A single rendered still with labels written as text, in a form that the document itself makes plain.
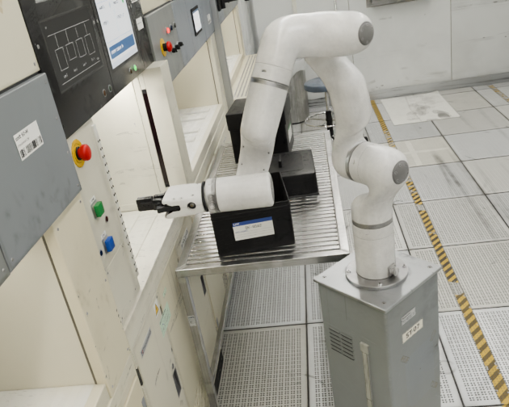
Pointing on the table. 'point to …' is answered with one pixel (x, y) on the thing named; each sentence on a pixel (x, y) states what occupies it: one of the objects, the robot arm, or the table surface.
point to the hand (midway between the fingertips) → (145, 203)
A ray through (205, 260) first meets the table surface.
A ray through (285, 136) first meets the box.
